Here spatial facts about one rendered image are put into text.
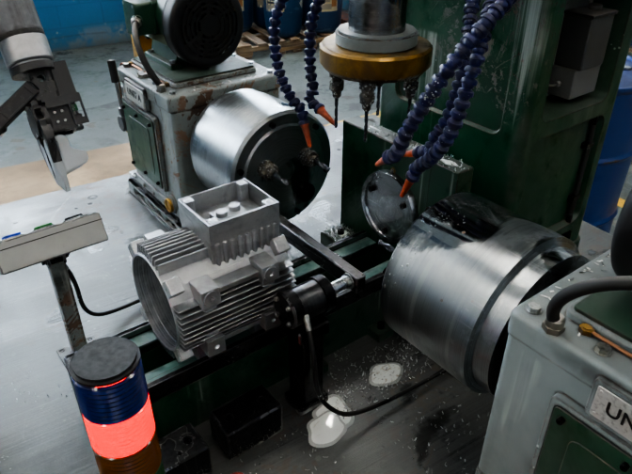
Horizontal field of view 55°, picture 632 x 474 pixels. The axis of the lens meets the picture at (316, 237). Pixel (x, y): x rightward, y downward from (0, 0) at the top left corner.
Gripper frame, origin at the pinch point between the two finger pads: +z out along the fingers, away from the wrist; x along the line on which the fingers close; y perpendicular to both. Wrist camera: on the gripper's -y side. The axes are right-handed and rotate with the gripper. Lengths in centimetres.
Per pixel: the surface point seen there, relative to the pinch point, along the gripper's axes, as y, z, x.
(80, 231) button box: -0.3, 8.3, -3.8
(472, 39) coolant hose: 41, 0, -57
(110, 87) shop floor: 125, -92, 388
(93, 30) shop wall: 159, -170, 495
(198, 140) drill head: 30.2, -2.1, 10.2
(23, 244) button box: -9.1, 7.6, -4.1
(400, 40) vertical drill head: 46, -4, -39
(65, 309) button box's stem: -5.8, 20.4, 3.9
